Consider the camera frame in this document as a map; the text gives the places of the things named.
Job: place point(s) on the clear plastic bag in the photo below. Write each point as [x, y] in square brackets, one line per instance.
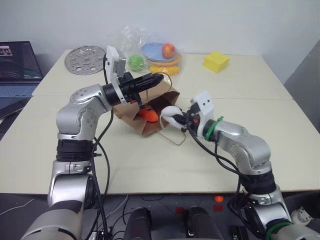
[130, 37]

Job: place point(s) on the yellow banana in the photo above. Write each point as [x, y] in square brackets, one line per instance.
[165, 70]

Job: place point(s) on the dark rounded shape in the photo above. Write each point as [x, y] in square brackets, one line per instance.
[138, 223]

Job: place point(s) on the open laptop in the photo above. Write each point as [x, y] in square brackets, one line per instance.
[17, 62]

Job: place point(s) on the brown paper bag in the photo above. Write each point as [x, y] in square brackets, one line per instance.
[152, 96]

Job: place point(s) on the white plush toy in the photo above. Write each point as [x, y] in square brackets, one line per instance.
[168, 112]

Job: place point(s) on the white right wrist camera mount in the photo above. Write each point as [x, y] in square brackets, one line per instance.
[206, 105]

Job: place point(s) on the dark grey panel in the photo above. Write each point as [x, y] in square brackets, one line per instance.
[303, 80]

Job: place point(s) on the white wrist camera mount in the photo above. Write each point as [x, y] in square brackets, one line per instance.
[113, 63]
[206, 105]

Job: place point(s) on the yellow cheese block toy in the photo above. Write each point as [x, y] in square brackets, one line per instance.
[216, 62]

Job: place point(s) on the blue plate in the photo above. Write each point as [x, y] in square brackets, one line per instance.
[151, 51]

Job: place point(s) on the round perforated metal plate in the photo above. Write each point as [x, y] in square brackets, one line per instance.
[83, 60]

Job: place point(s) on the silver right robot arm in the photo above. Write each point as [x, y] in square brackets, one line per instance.
[250, 147]

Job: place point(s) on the small orange ball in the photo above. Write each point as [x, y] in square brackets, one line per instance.
[218, 198]

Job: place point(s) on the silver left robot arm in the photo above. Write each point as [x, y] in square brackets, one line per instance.
[82, 117]

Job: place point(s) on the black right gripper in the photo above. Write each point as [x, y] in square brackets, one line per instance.
[193, 120]

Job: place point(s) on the orange plate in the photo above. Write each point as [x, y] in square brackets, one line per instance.
[178, 60]

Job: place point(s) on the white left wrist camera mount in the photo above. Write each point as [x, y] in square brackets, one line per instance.
[113, 63]

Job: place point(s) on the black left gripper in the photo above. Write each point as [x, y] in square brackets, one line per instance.
[128, 86]

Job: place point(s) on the red apple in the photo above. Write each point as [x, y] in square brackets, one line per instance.
[168, 50]

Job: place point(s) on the green apple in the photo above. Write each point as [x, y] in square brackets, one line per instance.
[135, 62]

